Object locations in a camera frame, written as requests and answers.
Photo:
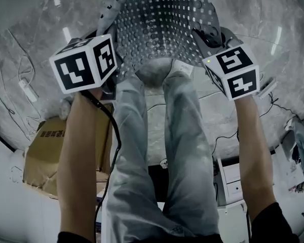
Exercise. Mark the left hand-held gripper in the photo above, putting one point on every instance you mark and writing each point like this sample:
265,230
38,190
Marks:
76,72

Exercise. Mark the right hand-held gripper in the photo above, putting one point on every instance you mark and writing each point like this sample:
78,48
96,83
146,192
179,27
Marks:
233,59

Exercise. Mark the grey perforated bath mat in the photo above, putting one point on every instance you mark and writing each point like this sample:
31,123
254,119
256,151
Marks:
162,21

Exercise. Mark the person's right forearm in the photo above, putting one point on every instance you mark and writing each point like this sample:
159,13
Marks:
253,161

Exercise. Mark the person's left forearm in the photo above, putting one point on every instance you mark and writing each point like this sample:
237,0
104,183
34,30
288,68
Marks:
78,161

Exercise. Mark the grey crumpled cloth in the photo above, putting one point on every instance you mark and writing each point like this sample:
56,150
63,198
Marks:
64,107

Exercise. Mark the white power strip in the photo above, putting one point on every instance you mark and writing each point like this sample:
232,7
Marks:
28,90
268,87

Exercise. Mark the brown cardboard box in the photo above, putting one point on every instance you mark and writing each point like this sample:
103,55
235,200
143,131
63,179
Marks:
48,156

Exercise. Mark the white small cabinet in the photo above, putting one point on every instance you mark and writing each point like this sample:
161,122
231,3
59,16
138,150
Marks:
233,183

